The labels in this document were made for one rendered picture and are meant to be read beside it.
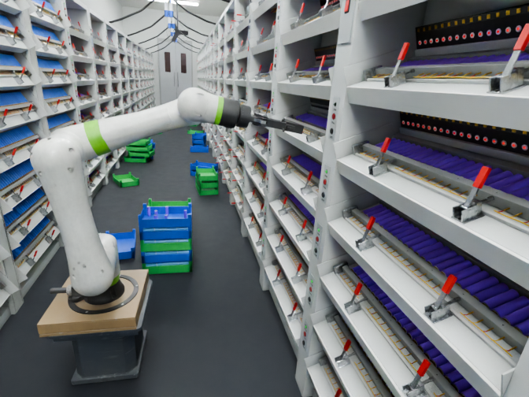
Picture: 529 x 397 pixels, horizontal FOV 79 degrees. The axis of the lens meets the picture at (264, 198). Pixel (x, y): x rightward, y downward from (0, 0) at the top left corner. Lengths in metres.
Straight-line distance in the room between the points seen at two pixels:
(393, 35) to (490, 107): 0.49
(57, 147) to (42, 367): 1.02
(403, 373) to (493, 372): 0.26
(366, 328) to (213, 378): 0.79
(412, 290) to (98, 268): 0.92
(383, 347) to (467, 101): 0.59
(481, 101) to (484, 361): 0.41
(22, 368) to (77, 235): 0.81
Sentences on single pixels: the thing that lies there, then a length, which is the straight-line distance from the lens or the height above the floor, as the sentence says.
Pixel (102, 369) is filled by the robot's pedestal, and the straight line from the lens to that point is 1.58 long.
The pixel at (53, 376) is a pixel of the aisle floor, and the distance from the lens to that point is 1.70.
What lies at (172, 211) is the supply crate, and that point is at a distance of 2.17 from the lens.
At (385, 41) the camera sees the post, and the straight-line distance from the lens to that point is 1.00.
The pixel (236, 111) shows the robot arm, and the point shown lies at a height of 1.07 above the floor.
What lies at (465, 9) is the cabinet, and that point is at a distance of 0.96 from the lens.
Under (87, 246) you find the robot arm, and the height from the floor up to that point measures 0.65.
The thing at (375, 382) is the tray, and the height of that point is 0.41.
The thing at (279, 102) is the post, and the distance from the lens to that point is 1.61.
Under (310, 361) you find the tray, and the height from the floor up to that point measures 0.19.
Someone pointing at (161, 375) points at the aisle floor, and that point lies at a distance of 1.57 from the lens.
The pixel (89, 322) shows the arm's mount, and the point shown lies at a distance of 1.37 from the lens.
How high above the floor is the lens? 1.17
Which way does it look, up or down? 20 degrees down
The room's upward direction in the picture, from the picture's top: 4 degrees clockwise
